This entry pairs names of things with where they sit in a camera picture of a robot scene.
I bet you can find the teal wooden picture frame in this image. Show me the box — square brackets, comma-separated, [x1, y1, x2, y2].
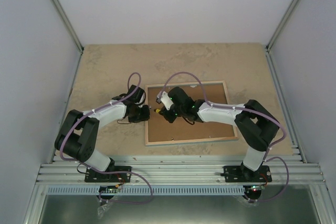
[145, 80, 238, 146]

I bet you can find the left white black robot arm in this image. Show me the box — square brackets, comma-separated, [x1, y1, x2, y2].
[55, 85, 150, 182]

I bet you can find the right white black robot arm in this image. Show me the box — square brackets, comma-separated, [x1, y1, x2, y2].
[156, 87, 280, 182]

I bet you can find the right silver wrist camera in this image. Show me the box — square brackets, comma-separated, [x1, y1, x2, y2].
[156, 91, 174, 110]

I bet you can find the aluminium rail platform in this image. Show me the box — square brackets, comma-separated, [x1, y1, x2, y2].
[36, 155, 326, 185]

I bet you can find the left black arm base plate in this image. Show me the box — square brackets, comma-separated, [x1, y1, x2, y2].
[85, 165, 132, 184]

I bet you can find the grey slotted cable duct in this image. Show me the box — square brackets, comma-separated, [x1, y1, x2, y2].
[46, 185, 245, 196]

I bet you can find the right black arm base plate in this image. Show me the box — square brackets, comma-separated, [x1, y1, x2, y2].
[220, 165, 272, 183]

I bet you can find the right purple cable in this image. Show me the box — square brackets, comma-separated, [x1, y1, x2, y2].
[163, 71, 290, 204]

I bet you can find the left aluminium corner post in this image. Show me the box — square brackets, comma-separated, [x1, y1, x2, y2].
[50, 0, 84, 54]

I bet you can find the aluminium corner post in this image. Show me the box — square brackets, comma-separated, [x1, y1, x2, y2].
[50, 0, 84, 54]
[265, 0, 301, 53]

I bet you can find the right aluminium corner post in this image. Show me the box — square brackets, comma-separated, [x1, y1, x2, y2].
[265, 0, 301, 53]

